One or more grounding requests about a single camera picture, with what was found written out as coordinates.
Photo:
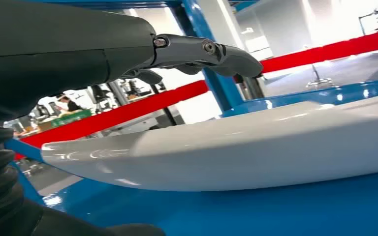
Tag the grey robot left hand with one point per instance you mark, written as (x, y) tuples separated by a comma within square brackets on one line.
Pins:
[(62, 42)]

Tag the blue metal shelf rack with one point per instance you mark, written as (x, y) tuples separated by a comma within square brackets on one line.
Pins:
[(241, 215)]

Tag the person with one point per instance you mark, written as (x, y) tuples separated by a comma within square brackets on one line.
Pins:
[(73, 106)]

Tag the green printed board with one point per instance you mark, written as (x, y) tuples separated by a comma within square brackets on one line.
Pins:
[(75, 117)]

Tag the red barrier belt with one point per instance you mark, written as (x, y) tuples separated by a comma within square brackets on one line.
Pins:
[(127, 110)]

